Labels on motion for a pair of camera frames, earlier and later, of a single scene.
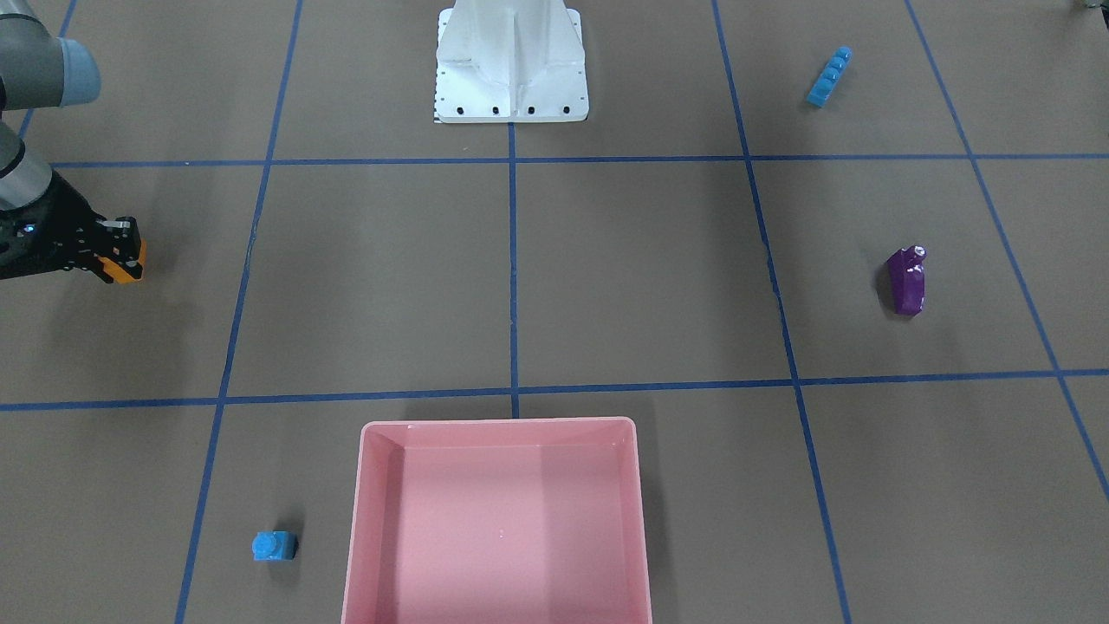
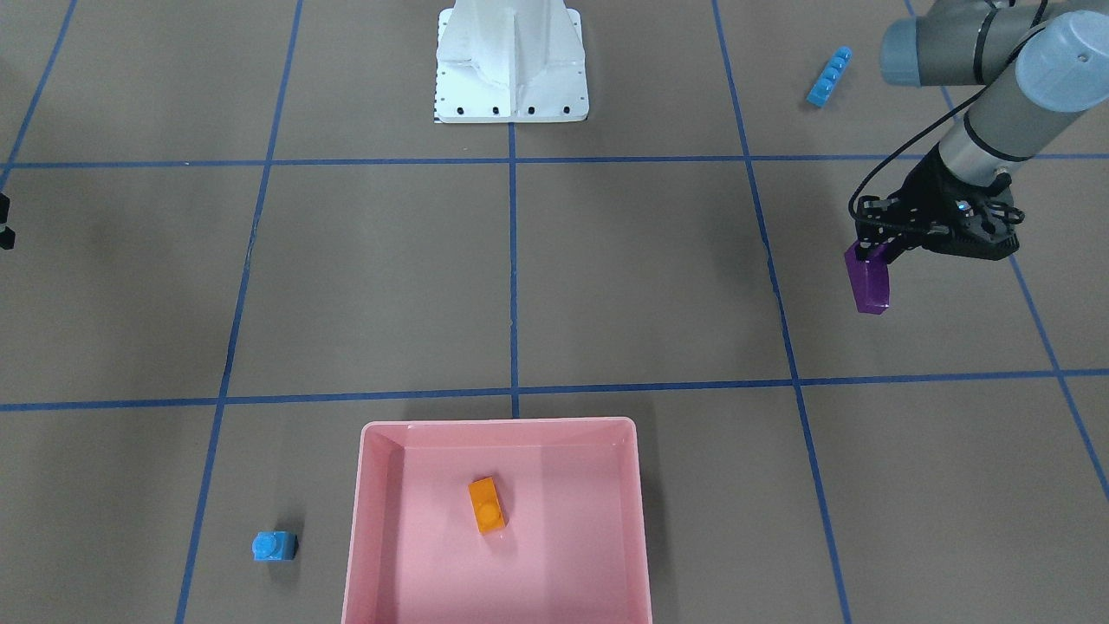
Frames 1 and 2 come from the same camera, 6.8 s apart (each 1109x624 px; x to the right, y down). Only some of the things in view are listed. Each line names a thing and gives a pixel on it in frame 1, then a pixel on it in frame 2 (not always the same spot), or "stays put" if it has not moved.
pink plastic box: [496, 521] stays put
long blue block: [829, 77] stays put
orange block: [121, 276] to [486, 502]
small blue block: [275, 545] stays put
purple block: [906, 269] to [870, 281]
